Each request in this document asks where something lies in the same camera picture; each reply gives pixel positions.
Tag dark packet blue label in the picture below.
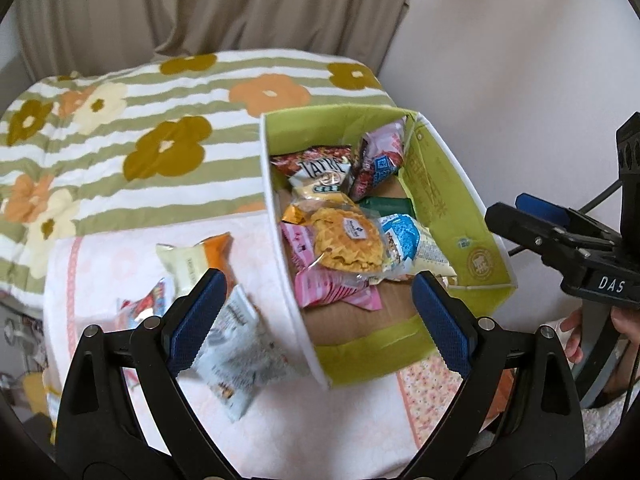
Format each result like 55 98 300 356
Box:
347 147 403 201

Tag pink white bag red label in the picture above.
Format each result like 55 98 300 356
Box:
116 277 176 331

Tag round waffle packet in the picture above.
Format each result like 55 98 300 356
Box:
300 199 388 276

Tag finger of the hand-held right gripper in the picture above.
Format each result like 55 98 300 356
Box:
485 202 616 281
515 192 621 248

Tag white blue snack bag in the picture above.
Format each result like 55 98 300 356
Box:
377 212 458 281

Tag cream orange snack packet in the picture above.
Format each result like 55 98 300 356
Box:
155 232 236 306

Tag floral striped blanket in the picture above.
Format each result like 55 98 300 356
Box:
0 50 396 306

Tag grey white snack bag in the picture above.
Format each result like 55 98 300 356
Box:
192 284 313 423

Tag person's right hand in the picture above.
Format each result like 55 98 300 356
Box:
560 305 640 364

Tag beige curtain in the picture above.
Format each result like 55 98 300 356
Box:
15 0 421 68

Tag orange floral cloth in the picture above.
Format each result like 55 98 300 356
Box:
395 355 516 451

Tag dark green packet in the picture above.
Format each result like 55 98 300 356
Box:
357 195 416 221

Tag green cardboard box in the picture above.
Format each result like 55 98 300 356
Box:
260 105 518 390

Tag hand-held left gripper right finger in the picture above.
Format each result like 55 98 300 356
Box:
400 271 586 480

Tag brown nut snack bag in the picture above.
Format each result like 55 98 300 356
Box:
270 144 356 201

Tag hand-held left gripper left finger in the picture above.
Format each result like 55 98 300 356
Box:
52 269 241 480

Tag pink striped packet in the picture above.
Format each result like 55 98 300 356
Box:
280 220 383 311

